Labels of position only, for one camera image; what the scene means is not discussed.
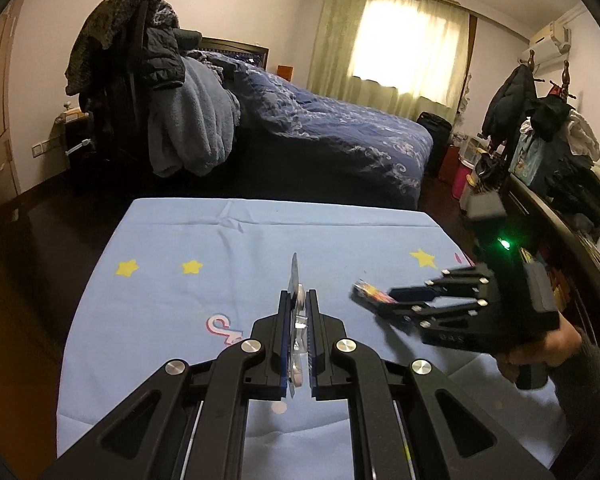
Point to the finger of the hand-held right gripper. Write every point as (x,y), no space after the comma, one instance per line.
(430,315)
(455,282)

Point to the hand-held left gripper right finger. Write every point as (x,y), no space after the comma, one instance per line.
(317,345)

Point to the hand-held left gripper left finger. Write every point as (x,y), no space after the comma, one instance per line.
(281,340)

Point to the colourful small snack packet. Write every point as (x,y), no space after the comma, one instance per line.
(370,291)

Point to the person's right forearm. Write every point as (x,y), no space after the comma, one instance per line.
(590,400)

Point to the person's right hand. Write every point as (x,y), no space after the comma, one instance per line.
(555,349)

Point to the pink plastic bin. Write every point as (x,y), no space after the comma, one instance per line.
(462,185)

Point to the light blue printed blanket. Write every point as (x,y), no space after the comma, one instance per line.
(180,310)

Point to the red box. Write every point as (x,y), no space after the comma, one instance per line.
(449,165)

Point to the white storage crate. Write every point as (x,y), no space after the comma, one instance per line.
(472,152)

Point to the pile of black clothes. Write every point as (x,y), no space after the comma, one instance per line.
(577,185)

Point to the black suitcase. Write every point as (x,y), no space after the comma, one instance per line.
(435,142)

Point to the teal printed bag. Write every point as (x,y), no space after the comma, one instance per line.
(527,160)

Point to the black hanging coat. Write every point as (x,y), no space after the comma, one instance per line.
(510,100)

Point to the bed with blue duvet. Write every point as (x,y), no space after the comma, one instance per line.
(330,130)

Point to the wooden coat rack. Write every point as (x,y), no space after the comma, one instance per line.
(567,77)

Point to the white air conditioner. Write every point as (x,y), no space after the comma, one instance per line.
(550,40)

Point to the black chair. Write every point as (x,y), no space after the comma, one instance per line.
(115,125)

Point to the pale window curtain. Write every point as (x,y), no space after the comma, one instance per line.
(330,35)

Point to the dark wooden headboard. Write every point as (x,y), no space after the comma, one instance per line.
(240,50)

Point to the black puffer jacket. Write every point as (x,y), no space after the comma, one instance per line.
(165,60)

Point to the white wall socket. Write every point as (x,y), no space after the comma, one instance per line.
(42,147)

